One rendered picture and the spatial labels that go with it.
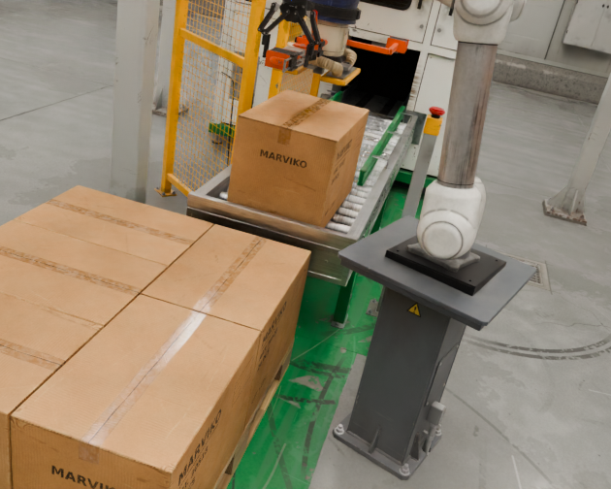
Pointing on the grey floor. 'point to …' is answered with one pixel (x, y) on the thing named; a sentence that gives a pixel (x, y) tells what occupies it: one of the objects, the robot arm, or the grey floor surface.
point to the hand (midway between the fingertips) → (285, 58)
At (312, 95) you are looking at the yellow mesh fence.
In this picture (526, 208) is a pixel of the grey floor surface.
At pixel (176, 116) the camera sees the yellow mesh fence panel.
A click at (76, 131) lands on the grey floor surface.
